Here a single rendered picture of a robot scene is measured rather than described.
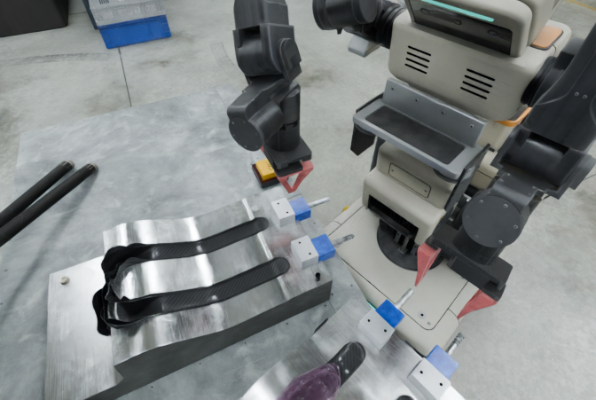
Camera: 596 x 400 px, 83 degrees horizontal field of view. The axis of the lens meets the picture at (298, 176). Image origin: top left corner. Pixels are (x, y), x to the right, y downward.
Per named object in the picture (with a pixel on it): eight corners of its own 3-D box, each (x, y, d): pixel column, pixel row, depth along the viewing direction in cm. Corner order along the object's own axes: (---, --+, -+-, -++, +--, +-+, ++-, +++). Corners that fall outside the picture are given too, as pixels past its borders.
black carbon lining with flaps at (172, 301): (265, 218, 76) (262, 191, 69) (294, 279, 66) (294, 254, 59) (98, 279, 66) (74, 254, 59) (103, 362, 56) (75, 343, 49)
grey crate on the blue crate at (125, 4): (159, 1, 342) (154, -16, 331) (166, 16, 316) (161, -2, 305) (94, 11, 324) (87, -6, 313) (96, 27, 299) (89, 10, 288)
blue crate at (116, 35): (165, 21, 357) (159, -1, 341) (172, 37, 331) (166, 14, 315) (103, 32, 340) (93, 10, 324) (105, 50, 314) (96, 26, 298)
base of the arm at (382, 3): (404, 8, 72) (360, -7, 77) (392, -10, 65) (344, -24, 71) (384, 47, 74) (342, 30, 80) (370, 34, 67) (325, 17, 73)
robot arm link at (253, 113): (294, 33, 46) (248, 41, 51) (244, 69, 39) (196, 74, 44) (317, 111, 53) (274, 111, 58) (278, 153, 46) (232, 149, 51)
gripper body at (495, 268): (497, 294, 42) (533, 250, 39) (424, 245, 47) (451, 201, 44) (505, 275, 47) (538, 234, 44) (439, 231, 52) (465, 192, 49)
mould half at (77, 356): (280, 208, 86) (278, 172, 76) (329, 299, 70) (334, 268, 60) (64, 287, 72) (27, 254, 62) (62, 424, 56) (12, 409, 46)
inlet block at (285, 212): (323, 198, 81) (324, 183, 77) (333, 214, 77) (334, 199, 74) (271, 217, 77) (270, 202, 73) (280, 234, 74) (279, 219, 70)
